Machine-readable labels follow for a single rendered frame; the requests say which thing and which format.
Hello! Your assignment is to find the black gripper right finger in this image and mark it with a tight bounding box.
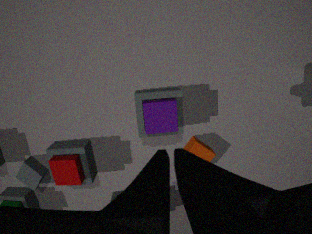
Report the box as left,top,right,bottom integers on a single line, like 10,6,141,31
175,149,312,234

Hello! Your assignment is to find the purple button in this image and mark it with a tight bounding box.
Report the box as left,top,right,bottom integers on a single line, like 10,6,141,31
133,86,184,139

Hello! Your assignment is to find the green button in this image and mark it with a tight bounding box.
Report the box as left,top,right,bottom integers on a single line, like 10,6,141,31
0,186,40,209

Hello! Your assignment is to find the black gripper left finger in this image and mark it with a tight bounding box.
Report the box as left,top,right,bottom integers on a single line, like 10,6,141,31
0,149,171,234

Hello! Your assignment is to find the red button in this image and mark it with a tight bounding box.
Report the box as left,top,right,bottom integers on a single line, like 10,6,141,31
45,139,97,186

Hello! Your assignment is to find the orange block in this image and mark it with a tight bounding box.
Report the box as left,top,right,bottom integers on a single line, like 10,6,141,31
184,136,216,161

